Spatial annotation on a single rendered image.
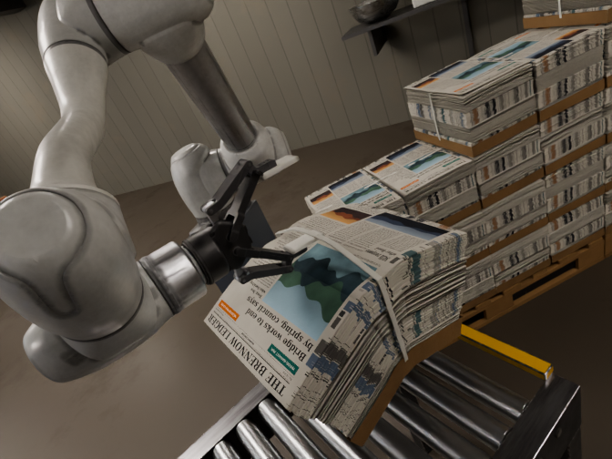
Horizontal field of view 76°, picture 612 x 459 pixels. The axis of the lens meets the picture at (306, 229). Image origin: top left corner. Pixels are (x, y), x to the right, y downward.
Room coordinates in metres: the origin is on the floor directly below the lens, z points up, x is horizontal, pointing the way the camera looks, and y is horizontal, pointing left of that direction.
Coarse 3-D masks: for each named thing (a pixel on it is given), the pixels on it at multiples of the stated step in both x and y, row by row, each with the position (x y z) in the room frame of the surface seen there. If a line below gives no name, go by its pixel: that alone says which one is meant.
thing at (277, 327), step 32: (256, 288) 0.59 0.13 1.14; (288, 288) 0.54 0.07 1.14; (320, 288) 0.50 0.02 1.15; (224, 320) 0.57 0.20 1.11; (256, 320) 0.52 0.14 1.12; (288, 320) 0.48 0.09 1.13; (320, 320) 0.44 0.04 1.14; (352, 320) 0.42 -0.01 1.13; (256, 352) 0.47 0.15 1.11; (288, 352) 0.43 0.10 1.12; (320, 352) 0.40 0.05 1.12; (352, 352) 0.42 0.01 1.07; (384, 352) 0.44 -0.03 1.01; (288, 384) 0.39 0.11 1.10; (320, 384) 0.38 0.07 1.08; (352, 384) 0.41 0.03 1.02; (384, 384) 0.43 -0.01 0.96; (320, 416) 0.38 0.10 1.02; (352, 416) 0.40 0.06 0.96
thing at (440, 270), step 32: (320, 224) 0.68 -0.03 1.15; (352, 224) 0.65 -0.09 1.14; (384, 224) 0.63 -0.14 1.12; (416, 224) 0.60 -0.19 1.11; (416, 256) 0.49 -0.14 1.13; (448, 256) 0.52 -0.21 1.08; (416, 288) 0.48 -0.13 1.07; (448, 288) 0.52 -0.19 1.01; (416, 320) 0.48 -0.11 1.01; (448, 320) 0.51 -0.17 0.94
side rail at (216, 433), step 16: (240, 400) 0.68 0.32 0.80; (256, 400) 0.66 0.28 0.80; (224, 416) 0.65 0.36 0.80; (240, 416) 0.63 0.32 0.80; (256, 416) 0.64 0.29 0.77; (208, 432) 0.63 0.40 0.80; (224, 432) 0.61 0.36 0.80; (192, 448) 0.61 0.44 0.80; (208, 448) 0.59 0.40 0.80; (240, 448) 0.61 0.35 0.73
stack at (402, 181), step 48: (432, 144) 1.51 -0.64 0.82; (528, 144) 1.25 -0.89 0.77; (576, 144) 1.27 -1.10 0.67; (336, 192) 1.44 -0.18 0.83; (384, 192) 1.27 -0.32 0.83; (432, 192) 1.21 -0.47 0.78; (480, 192) 1.24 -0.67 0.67; (528, 192) 1.24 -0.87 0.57; (576, 192) 1.26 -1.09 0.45; (480, 240) 1.23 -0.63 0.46; (528, 240) 1.24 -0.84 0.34; (576, 240) 1.27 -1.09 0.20; (480, 288) 1.22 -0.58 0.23
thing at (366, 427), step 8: (400, 368) 0.45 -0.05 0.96; (392, 376) 0.44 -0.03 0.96; (400, 376) 0.45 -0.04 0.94; (392, 384) 0.44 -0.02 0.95; (384, 392) 0.43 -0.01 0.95; (392, 392) 0.43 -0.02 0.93; (376, 400) 0.42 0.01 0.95; (384, 400) 0.43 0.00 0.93; (376, 408) 0.42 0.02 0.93; (384, 408) 0.42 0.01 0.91; (368, 416) 0.41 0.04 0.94; (376, 416) 0.41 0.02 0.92; (368, 424) 0.40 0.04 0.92; (360, 432) 0.40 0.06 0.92; (368, 432) 0.40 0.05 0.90; (352, 440) 0.39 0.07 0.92; (360, 440) 0.39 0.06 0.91
